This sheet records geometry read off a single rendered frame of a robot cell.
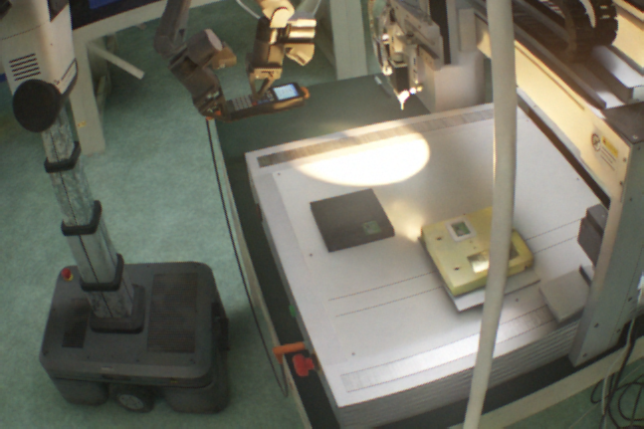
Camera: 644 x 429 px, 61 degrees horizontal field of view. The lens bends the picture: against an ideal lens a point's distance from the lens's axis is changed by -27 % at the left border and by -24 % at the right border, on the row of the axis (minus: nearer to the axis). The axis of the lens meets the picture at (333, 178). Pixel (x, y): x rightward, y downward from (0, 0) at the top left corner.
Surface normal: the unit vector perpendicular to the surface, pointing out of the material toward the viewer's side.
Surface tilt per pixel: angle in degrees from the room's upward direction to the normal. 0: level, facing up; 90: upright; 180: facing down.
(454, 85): 90
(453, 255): 0
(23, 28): 90
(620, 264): 90
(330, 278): 0
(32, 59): 102
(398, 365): 0
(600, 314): 90
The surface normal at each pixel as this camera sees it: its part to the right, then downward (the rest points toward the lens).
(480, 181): -0.08, -0.82
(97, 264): 0.07, 0.56
